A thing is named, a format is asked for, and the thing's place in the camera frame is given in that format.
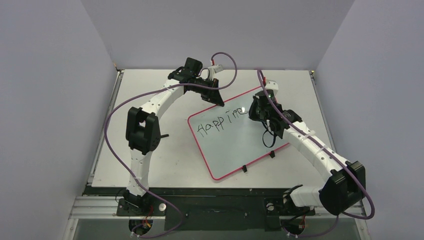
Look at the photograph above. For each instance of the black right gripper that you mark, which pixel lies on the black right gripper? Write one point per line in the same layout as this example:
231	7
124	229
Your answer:
257	110

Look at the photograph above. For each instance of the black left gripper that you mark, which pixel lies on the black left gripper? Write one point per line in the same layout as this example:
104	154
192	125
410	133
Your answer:
214	96

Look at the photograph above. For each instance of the pink-framed whiteboard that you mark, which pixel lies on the pink-framed whiteboard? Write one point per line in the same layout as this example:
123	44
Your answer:
227	139

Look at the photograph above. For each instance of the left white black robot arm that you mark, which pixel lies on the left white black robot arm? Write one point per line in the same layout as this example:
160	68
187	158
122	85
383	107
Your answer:
143	124

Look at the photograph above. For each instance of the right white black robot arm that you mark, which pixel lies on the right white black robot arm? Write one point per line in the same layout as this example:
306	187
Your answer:
344	180

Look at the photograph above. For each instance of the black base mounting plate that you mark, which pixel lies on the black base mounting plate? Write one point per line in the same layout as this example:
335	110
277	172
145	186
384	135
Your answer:
269	212

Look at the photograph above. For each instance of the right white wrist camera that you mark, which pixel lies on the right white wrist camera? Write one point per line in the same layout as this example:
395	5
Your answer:
271	85

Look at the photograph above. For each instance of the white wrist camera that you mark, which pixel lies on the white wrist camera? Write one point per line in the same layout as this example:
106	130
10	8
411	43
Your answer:
213	70
271	85

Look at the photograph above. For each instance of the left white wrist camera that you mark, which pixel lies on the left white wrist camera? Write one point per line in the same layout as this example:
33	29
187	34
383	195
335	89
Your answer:
213	70

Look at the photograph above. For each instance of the aluminium table frame rail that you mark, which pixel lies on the aluminium table frame rail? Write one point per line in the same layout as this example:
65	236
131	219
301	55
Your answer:
99	207

